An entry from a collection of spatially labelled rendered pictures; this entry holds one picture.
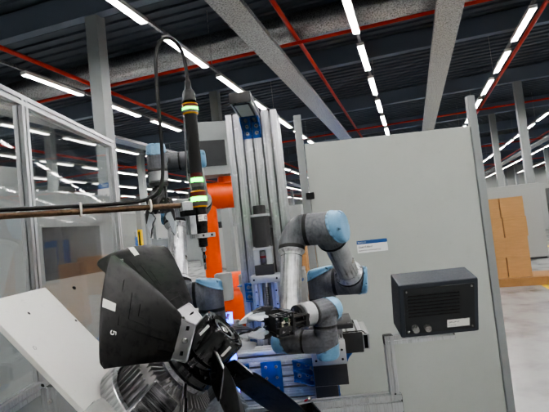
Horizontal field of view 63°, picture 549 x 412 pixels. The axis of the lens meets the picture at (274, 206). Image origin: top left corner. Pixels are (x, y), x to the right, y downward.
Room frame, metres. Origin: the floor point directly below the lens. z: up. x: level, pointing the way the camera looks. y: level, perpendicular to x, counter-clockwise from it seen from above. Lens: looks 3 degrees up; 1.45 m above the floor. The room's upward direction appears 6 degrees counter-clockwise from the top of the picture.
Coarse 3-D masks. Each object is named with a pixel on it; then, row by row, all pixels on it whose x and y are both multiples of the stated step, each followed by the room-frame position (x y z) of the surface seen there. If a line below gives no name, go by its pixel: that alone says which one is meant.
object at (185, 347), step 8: (184, 320) 1.04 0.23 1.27; (184, 328) 1.05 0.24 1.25; (192, 328) 1.07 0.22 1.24; (184, 336) 1.05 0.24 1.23; (192, 336) 1.07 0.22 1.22; (176, 344) 1.02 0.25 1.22; (184, 344) 1.05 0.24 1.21; (176, 352) 1.02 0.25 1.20; (184, 352) 1.04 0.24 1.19; (184, 360) 1.04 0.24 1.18
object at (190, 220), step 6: (186, 204) 1.18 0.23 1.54; (192, 204) 1.19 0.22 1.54; (180, 210) 1.19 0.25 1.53; (186, 210) 1.17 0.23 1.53; (192, 210) 1.18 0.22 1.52; (186, 216) 1.19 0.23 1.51; (192, 216) 1.19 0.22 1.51; (186, 222) 1.20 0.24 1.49; (192, 222) 1.19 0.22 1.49; (186, 228) 1.20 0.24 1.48; (192, 228) 1.18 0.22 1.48; (192, 234) 1.18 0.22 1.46; (198, 234) 1.18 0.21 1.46; (204, 234) 1.18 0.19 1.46; (210, 234) 1.19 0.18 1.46
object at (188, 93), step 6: (186, 84) 1.21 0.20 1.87; (186, 90) 1.20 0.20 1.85; (192, 90) 1.21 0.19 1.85; (186, 96) 1.20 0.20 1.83; (192, 96) 1.20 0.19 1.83; (198, 210) 1.20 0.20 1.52; (204, 210) 1.21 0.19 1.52; (198, 216) 1.20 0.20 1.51; (204, 216) 1.20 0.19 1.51; (198, 222) 1.20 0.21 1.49; (204, 222) 1.20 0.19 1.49; (198, 228) 1.20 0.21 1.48; (204, 228) 1.20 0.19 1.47; (198, 240) 1.21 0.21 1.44; (204, 240) 1.21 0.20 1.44; (204, 246) 1.21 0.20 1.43
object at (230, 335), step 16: (208, 320) 1.08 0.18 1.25; (224, 320) 1.17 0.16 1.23; (208, 336) 1.06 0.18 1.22; (224, 336) 1.06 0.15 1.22; (192, 352) 1.08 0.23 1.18; (208, 352) 1.06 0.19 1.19; (176, 368) 1.05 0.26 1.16; (192, 368) 1.07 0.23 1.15; (208, 368) 1.09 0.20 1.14; (192, 384) 1.06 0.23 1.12; (208, 384) 1.08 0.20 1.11
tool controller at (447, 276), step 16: (416, 272) 1.58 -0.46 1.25; (432, 272) 1.56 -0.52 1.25; (448, 272) 1.55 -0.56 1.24; (464, 272) 1.53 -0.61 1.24; (400, 288) 1.49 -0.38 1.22; (416, 288) 1.49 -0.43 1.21; (432, 288) 1.49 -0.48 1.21; (448, 288) 1.49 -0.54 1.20; (464, 288) 1.49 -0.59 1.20; (400, 304) 1.51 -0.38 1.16; (416, 304) 1.50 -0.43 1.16; (432, 304) 1.50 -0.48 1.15; (448, 304) 1.50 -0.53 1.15; (464, 304) 1.50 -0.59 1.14; (400, 320) 1.52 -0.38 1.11; (416, 320) 1.52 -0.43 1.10; (432, 320) 1.52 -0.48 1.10; (448, 320) 1.52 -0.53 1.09; (464, 320) 1.52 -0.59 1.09; (416, 336) 1.54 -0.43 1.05
